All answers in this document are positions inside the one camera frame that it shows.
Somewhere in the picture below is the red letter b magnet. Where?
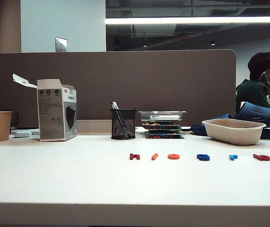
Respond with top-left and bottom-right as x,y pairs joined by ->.
253,153 -> 270,162

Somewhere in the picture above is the letter magnet card pack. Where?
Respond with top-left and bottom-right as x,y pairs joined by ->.
143,124 -> 183,130
145,129 -> 184,135
141,120 -> 182,126
145,133 -> 185,139

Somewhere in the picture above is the clear plastic tray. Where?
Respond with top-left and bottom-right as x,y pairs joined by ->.
138,110 -> 187,122

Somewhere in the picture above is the black mesh pen holder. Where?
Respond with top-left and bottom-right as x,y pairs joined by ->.
110,108 -> 137,140

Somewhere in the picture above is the white pen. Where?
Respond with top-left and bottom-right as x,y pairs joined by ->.
113,101 -> 126,133

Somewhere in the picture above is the black pen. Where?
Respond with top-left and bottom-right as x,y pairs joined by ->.
110,101 -> 130,137

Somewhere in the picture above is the white flat box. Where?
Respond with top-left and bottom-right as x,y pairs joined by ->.
150,114 -> 182,120

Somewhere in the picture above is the brown desk partition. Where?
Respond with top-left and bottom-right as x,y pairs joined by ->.
0,49 -> 237,136

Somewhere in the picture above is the dark blue cloth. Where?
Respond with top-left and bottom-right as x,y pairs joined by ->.
191,113 -> 270,140

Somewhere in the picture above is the grey white mask box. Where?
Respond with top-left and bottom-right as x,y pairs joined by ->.
12,73 -> 78,142

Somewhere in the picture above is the ceiling light strip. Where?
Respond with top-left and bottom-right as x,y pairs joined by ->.
105,16 -> 270,25

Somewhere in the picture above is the beige oval bowl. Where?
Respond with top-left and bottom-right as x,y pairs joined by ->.
201,119 -> 267,146

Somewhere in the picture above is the grey metal tool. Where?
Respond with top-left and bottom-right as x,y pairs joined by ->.
257,72 -> 270,98

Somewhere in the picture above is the person in green shirt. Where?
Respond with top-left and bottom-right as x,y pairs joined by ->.
235,52 -> 270,114

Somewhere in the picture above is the metal wall plate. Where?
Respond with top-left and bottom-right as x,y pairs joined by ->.
55,36 -> 68,52

